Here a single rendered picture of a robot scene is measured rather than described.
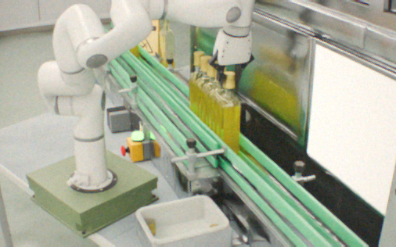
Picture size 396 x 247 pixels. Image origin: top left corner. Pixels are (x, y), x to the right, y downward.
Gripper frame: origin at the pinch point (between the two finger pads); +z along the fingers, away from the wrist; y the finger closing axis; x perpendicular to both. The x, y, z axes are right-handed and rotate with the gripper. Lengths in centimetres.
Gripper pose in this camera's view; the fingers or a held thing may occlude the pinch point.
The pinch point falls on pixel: (228, 76)
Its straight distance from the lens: 153.1
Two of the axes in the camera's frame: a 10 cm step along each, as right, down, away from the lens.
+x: 3.8, 6.0, -7.1
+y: -9.2, 1.6, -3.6
